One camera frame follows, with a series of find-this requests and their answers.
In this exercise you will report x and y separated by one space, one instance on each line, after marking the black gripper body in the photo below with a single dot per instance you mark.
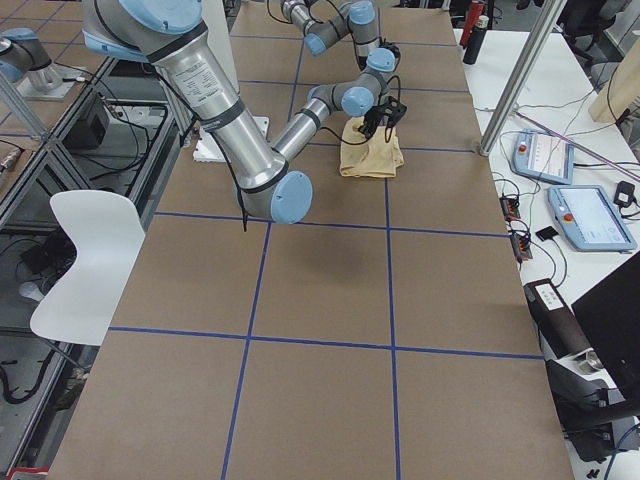
371 119

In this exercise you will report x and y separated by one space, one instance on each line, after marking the beige long-sleeve printed shirt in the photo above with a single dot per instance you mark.
378 157

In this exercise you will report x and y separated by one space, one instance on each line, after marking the black bottle with clear cap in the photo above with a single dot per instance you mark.
475 40

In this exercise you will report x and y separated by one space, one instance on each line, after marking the red bottle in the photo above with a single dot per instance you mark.
475 10

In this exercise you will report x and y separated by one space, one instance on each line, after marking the blue teach pendant upper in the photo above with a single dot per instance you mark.
543 157

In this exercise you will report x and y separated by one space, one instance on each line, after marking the blue teach pendant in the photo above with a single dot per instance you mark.
588 219
543 157

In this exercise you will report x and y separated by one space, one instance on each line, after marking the blue teach pendant lower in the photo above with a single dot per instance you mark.
588 219

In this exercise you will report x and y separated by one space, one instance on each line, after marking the black box with white label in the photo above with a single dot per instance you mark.
554 318

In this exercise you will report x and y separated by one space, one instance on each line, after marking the white plastic chair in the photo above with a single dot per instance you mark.
107 234

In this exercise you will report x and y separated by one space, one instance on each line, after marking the black monitor on stand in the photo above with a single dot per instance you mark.
608 315

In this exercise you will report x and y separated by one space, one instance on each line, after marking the grey aluminium frame post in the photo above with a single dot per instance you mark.
523 67

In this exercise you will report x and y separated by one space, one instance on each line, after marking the aluminium frame rail structure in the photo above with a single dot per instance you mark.
114 130

